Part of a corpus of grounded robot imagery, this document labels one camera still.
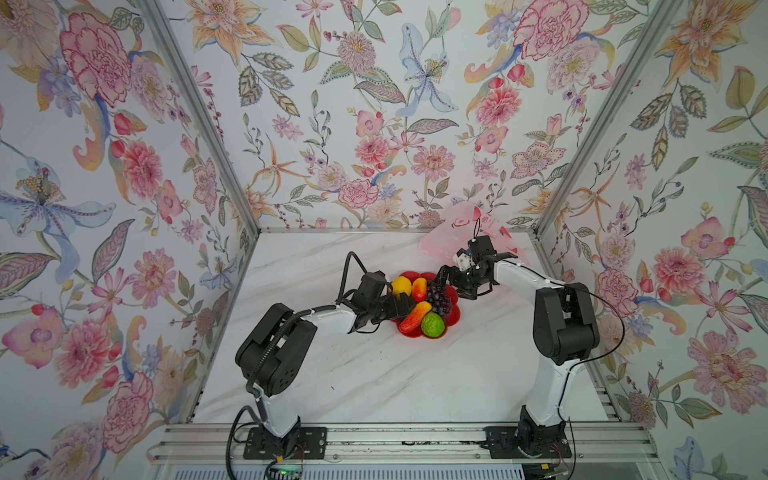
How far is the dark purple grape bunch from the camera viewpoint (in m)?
0.93

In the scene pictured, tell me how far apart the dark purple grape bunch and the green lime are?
26 millimetres

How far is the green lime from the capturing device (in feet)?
2.88
